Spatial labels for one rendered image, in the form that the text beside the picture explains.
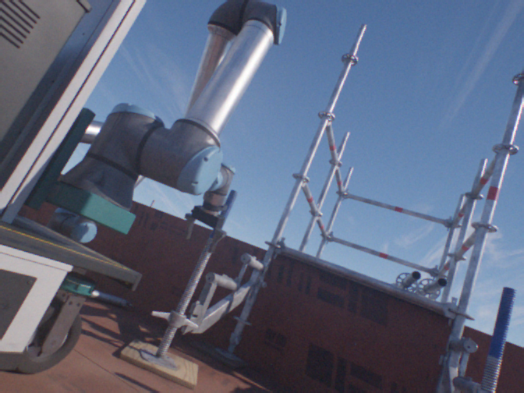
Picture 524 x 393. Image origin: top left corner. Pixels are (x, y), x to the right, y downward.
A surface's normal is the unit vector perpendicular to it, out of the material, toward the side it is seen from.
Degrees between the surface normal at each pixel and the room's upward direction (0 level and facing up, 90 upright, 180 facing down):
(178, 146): 80
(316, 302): 90
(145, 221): 90
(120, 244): 90
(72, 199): 90
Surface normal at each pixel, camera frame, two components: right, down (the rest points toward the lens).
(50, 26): 0.81, 0.21
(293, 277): -0.29, -0.37
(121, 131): -0.07, -0.29
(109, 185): 0.67, -0.27
